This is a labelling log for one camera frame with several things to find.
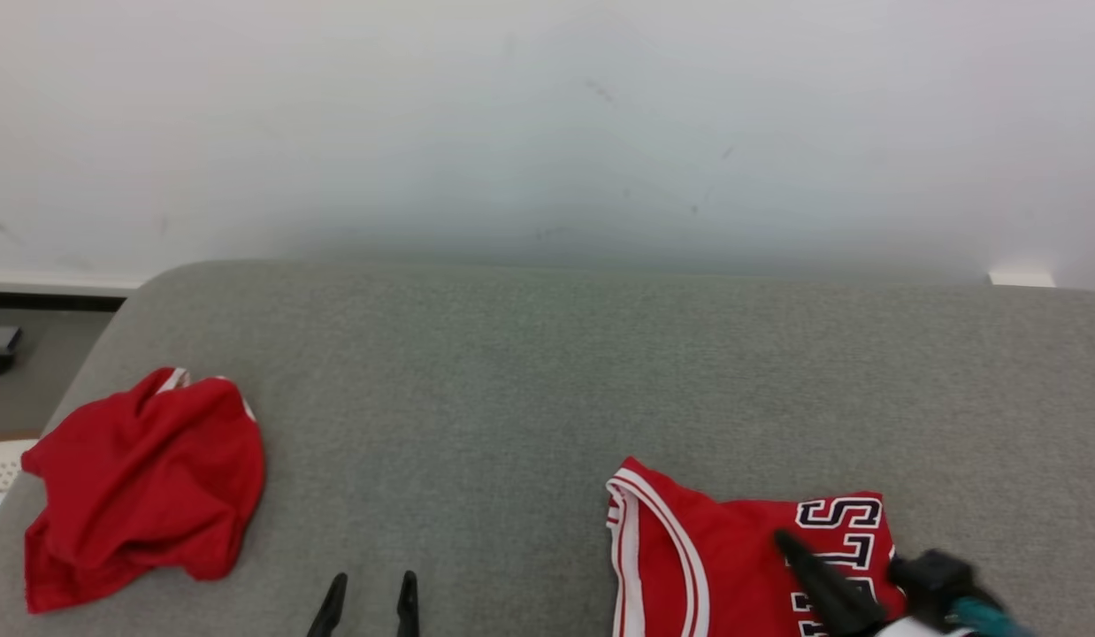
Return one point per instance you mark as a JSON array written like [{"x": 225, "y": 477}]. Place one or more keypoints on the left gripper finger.
[
  {"x": 329, "y": 615},
  {"x": 409, "y": 610}
]

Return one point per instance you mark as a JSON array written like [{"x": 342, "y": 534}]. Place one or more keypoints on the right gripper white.
[{"x": 919, "y": 629}]

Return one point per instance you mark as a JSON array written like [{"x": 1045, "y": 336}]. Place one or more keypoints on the red basketball jersey black lettering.
[{"x": 715, "y": 566}]

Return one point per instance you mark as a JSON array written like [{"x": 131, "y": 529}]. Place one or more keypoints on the red shorts with white panels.
[{"x": 141, "y": 495}]

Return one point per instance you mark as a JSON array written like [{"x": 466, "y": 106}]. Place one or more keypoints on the right wrist teal connector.
[{"x": 985, "y": 617}]

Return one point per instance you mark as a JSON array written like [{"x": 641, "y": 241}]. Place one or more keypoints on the grey fabric sofa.
[{"x": 512, "y": 398}]

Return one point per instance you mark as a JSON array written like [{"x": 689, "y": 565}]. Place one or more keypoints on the white perforated basket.
[{"x": 1, "y": 464}]

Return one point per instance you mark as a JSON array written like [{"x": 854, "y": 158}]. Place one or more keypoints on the black skirting strip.
[{"x": 48, "y": 302}]

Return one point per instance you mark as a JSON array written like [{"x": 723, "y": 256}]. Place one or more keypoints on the white skirting board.
[{"x": 52, "y": 284}]

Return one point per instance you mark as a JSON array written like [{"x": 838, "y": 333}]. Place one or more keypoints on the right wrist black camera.
[{"x": 932, "y": 579}]

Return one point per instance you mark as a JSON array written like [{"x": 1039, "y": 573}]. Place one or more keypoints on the small white wall block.
[{"x": 1022, "y": 280}]

